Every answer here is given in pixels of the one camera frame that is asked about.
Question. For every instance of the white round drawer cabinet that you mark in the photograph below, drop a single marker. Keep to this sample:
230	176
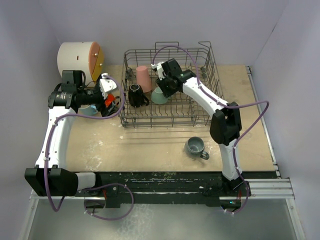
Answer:
83	56

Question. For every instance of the light blue ceramic mug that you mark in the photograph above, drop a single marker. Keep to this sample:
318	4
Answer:
89	110

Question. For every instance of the pink plastic tumbler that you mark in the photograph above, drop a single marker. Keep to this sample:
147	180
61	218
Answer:
143	78

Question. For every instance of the grey blue round mug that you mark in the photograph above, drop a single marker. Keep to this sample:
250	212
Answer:
195	148

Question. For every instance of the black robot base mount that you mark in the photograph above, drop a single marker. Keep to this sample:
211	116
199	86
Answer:
186	187

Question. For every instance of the sage green ceramic mug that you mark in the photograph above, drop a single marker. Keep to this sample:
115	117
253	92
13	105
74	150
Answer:
157	97

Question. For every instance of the orange ceramic mug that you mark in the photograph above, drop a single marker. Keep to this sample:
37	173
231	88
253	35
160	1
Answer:
110	101

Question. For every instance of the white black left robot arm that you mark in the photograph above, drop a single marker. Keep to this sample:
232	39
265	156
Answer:
49	176

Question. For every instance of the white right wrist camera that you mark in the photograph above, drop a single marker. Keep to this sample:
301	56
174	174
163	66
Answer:
159	69

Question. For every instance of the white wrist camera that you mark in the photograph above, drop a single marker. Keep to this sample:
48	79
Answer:
159	69
106	85

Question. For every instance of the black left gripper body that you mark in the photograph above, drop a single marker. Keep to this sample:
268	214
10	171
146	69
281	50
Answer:
92	96

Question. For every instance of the black ceramic mug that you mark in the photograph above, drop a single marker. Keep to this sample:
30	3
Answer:
136	96

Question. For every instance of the aluminium frame rail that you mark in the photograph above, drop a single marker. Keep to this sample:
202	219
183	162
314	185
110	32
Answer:
271	188

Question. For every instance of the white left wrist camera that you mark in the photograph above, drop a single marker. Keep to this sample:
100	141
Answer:
106	85

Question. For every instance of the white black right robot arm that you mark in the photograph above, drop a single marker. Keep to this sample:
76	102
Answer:
225	123

